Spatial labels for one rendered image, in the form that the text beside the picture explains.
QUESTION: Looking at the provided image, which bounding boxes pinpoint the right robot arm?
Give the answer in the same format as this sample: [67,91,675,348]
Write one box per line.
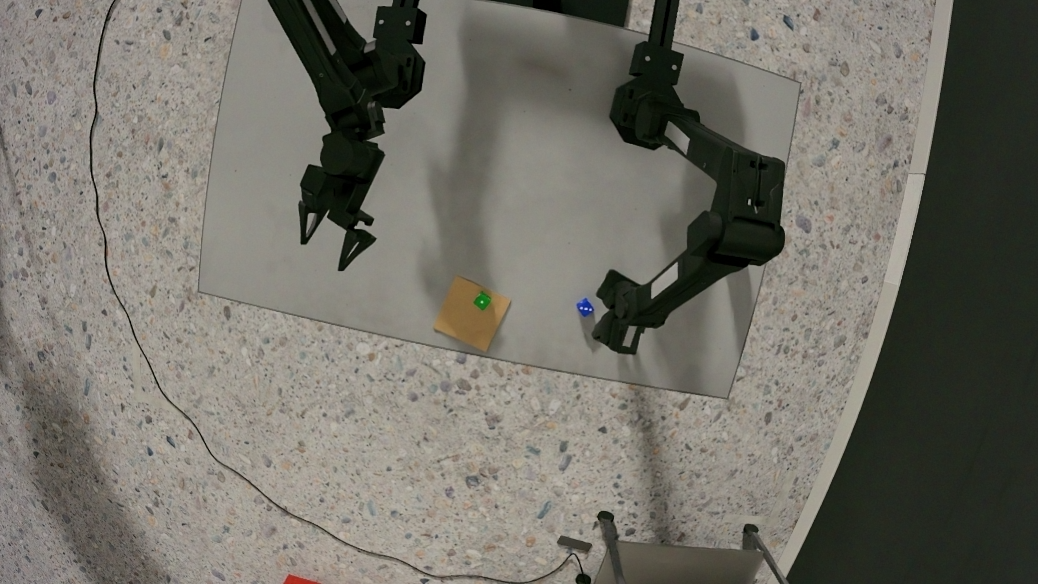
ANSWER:
[267,0,416,213]

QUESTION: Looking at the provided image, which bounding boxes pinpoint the tan flat mat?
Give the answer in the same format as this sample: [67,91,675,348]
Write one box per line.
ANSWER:
[433,275,510,352]

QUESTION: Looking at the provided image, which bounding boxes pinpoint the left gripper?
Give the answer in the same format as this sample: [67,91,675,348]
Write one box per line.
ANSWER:
[596,269,640,300]

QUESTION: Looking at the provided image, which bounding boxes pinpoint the green die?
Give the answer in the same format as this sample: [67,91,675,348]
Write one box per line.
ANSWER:
[473,291,491,310]

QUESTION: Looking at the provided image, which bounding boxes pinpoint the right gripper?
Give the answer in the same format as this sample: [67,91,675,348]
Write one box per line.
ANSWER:
[298,187,377,272]

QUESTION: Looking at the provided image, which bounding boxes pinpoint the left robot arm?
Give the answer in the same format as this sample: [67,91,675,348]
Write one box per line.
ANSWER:
[591,86,785,355]

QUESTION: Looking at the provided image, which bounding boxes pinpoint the blue die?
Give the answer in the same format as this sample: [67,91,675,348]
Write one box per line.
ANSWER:
[576,298,594,317]

